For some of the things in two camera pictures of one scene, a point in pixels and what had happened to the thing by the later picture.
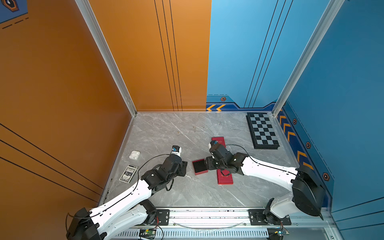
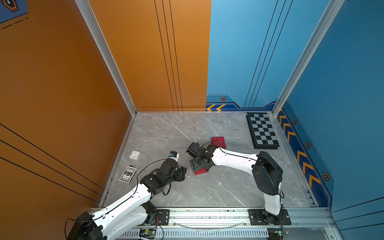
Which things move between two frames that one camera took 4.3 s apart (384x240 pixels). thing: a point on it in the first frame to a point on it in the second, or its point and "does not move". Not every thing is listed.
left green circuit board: x=147 y=233 does not move
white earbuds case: x=134 y=155 does not move
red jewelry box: x=224 y=177 to x=204 y=170
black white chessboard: x=262 y=132 does not move
